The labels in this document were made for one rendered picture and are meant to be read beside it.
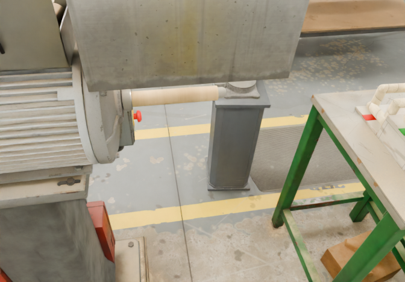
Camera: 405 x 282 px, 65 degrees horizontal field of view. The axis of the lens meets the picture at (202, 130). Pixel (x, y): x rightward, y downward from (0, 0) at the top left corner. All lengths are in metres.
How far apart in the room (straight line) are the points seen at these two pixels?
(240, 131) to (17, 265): 1.15
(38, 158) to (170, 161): 1.64
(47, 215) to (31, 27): 0.44
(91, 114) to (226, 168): 1.43
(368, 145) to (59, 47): 0.97
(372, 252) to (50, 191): 0.94
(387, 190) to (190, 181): 1.31
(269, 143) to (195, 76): 1.96
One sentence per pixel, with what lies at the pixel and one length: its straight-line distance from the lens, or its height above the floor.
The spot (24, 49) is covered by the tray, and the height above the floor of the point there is 1.41.
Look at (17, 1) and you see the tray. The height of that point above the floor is 1.48.
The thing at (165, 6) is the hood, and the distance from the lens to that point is 0.42.
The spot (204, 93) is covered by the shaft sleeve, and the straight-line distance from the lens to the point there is 0.67.
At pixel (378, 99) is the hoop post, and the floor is 1.00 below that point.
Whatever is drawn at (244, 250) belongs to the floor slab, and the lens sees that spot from 1.88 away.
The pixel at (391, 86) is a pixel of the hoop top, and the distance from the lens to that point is 1.29.
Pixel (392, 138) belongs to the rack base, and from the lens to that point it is 1.18.
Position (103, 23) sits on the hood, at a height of 1.49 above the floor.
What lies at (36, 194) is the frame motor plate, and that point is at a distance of 0.72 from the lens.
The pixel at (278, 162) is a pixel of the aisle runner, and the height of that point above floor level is 0.00.
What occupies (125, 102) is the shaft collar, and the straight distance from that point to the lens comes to 0.66.
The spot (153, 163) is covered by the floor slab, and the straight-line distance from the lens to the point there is 2.20.
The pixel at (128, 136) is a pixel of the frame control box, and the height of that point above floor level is 0.96.
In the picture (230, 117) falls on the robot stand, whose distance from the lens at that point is 1.63.
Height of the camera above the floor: 1.66
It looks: 43 degrees down
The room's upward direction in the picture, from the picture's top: 4 degrees clockwise
